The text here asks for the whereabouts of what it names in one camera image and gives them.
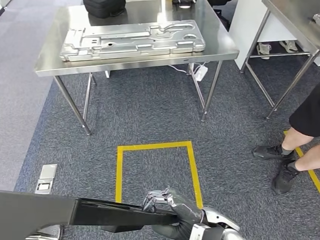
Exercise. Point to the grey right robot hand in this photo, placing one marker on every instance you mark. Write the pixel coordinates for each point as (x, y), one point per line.
(187, 212)

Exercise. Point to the black plastic panel part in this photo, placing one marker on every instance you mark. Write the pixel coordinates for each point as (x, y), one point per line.
(37, 212)

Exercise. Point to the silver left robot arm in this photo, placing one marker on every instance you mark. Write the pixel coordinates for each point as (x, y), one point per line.
(47, 233)

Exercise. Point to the stainless steel workbench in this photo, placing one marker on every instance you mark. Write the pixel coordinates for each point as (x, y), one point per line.
(220, 43)

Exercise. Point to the white power strip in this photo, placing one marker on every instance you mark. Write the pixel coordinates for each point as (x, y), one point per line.
(201, 73)

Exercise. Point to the person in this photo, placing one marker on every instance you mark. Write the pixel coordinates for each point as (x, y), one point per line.
(307, 116)

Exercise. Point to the stamped grey metal plate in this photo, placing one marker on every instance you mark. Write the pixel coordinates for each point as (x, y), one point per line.
(124, 43)

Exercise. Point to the metal floor socket box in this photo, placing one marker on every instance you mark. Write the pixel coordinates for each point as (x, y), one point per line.
(46, 179)

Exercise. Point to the pale sports shoe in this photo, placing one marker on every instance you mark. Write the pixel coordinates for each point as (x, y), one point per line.
(263, 49)
(288, 46)

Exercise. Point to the white panel desk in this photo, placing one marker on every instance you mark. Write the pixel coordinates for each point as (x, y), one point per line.
(242, 33)

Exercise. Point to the black office chair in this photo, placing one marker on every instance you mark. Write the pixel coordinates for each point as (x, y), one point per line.
(217, 2)

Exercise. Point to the black case with yellow stripe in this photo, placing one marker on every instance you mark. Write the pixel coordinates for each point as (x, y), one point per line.
(105, 8)

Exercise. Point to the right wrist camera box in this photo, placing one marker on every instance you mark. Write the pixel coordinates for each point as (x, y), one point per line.
(200, 233)

